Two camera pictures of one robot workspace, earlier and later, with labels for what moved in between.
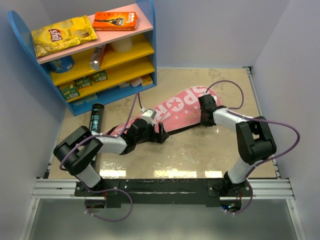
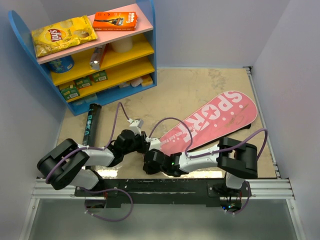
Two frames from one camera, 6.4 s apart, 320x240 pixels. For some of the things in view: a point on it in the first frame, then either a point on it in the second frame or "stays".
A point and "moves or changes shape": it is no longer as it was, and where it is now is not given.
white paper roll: x=122 y=45 stays
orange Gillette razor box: x=112 y=21 stays
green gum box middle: x=83 y=82 stays
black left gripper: x=159 y=138 → x=144 y=146
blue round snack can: x=62 y=65 stays
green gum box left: x=71 y=92 stays
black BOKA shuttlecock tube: x=96 y=117 moves or changes shape
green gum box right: x=101 y=76 stays
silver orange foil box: x=96 y=58 stays
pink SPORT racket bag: x=180 y=114 → x=232 y=111
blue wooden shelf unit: x=98 y=59 stays
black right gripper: x=204 y=123 → x=149 y=170
